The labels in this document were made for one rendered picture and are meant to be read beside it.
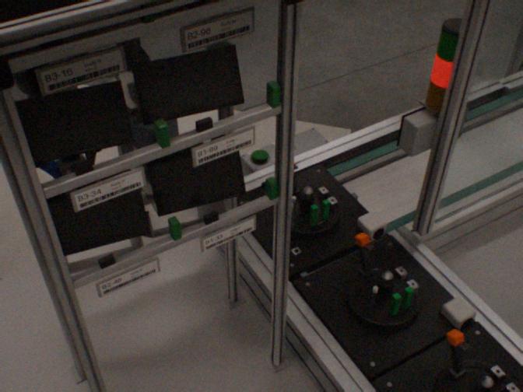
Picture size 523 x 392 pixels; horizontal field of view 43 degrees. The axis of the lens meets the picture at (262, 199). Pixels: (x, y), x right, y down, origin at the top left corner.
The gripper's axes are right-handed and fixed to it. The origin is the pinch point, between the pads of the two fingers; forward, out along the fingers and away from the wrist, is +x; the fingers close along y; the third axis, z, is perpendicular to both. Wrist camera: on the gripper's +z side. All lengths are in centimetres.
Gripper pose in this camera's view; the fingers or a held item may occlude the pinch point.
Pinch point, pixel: (71, 163)
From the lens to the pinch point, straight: 110.9
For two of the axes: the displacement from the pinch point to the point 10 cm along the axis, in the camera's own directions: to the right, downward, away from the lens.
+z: 1.6, -5.6, -8.2
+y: 8.9, -2.8, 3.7
